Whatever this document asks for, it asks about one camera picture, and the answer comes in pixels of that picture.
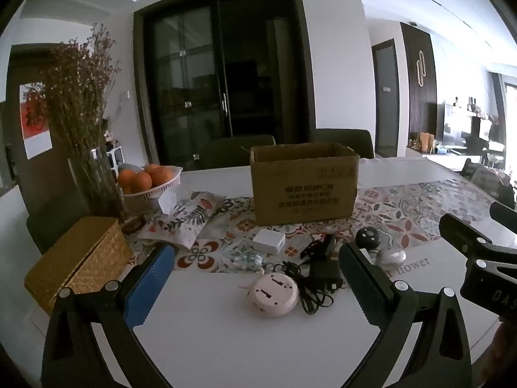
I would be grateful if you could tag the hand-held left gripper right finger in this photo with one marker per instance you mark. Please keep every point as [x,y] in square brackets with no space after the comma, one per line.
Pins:
[363,287]

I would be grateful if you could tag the pile of oranges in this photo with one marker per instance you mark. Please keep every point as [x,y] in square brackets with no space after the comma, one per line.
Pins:
[141,182]

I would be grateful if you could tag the gold wall ornament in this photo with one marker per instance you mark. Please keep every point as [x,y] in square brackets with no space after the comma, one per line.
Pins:
[420,68]

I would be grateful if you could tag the dried flower bouquet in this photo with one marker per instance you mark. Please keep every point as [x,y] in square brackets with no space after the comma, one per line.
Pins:
[80,101]

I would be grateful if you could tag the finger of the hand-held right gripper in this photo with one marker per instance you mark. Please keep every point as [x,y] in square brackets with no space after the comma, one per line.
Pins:
[464,236]
[504,212]

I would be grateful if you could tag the glass vase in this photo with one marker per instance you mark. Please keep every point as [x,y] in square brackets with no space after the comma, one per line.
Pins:
[97,188]

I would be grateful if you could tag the woven straw tissue box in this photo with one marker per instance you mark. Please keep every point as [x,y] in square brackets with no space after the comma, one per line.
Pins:
[76,258]

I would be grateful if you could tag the orange box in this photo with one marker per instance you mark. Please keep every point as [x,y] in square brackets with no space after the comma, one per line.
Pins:
[426,140]

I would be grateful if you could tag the white tv console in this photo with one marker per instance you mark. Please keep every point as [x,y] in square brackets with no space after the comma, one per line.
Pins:
[444,157]

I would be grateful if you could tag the silver computer mouse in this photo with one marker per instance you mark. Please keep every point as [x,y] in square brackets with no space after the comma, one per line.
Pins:
[391,256]

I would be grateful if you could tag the floral fabric tissue pouch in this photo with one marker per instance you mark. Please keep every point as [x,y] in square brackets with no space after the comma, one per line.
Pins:
[185,220]

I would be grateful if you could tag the person's right forearm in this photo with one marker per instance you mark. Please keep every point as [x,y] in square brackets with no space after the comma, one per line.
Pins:
[507,343]

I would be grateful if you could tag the small white box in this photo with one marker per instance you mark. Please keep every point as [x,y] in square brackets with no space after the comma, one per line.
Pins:
[268,241]

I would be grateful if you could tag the brown wooden door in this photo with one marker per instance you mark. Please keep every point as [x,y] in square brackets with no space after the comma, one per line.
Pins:
[24,60]

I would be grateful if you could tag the red wall poster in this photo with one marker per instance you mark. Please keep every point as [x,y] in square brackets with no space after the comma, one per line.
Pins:
[34,121]

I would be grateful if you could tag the black rectangular device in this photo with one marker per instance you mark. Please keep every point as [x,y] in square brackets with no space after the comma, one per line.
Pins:
[321,246]

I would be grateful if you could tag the dark glass cabinet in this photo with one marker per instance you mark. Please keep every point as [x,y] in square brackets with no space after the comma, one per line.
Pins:
[242,68]

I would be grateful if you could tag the white fruit basket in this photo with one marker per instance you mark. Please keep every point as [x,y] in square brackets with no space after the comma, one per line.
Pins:
[141,203]

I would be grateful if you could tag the dark armchair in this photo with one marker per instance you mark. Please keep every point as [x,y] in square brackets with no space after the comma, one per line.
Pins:
[488,182]

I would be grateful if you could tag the grey interior door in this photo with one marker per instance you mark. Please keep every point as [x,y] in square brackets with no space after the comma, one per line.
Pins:
[385,97]

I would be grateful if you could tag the round brown coaster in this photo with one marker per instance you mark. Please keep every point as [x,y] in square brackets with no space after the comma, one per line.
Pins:
[133,224]

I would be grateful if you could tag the television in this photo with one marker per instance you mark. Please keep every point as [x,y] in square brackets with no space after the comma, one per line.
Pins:
[460,125]

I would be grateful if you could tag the brown cardboard box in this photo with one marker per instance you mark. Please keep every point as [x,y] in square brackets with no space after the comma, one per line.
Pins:
[303,194]

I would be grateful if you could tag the pink round device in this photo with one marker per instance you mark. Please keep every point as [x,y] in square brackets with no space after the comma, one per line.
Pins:
[268,295]

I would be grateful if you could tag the black round gadget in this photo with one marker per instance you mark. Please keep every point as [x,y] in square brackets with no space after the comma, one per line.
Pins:
[367,237]

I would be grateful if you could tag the patterned table cloth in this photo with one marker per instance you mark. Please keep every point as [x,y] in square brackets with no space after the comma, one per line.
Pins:
[404,210]

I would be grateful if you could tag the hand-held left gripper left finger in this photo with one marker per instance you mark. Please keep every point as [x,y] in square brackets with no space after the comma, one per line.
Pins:
[150,285]

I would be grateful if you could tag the dark dining chair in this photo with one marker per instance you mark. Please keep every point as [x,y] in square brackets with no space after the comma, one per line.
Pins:
[343,139]
[52,226]
[238,151]

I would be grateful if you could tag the dark slatted wall panel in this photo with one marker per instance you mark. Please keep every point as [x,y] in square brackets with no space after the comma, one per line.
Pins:
[428,109]

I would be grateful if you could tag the white cube shelf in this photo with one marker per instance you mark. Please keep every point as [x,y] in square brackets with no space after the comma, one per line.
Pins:
[113,157]

